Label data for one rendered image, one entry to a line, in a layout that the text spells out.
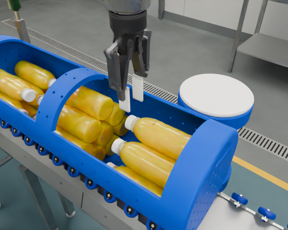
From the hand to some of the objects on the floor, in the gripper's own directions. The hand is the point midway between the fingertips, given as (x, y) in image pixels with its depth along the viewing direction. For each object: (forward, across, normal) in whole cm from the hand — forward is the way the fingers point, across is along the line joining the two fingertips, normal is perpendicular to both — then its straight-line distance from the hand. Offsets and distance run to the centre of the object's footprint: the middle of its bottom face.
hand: (131, 94), depth 65 cm
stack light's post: (+124, +35, +105) cm, 166 cm away
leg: (+124, -8, +60) cm, 138 cm away
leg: (+124, +6, +60) cm, 138 cm away
